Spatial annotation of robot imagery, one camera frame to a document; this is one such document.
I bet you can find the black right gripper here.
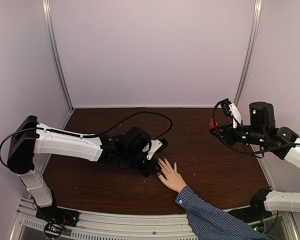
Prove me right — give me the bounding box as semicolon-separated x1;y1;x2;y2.
210;120;267;148

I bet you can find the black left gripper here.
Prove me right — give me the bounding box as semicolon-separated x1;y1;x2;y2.
122;149;162;178

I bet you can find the red nail polish bottle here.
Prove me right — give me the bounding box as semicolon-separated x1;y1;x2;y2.
209;119;218;130

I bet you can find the blue checked shirt forearm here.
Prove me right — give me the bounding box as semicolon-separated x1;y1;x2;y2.
175;186;277;240

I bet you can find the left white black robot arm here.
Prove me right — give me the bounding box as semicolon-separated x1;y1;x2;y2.
6;115;163;222

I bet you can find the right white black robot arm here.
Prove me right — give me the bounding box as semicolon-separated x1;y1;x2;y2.
209;98;300;221

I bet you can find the pale hand with long nails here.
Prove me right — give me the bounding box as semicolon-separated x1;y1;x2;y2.
157;158;187;194

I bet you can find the round green circuit board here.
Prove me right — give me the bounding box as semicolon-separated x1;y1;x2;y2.
43;223;65;239

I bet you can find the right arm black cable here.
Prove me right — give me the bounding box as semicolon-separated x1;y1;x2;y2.
211;100;298;159

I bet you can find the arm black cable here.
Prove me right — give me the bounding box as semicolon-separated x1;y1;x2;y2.
211;100;298;159
0;111;174;171

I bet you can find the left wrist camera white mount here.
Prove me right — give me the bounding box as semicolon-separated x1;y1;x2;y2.
142;138;169;160

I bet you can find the right aluminium corner post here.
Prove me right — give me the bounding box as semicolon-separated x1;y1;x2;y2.
234;0;263;107

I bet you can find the aluminium corner post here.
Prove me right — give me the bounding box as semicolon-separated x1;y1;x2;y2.
234;0;263;107
42;0;75;114

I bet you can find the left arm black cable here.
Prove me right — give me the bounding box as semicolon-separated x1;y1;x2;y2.
0;111;174;171

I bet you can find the left aluminium corner post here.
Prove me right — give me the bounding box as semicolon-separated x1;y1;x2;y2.
42;0;75;114

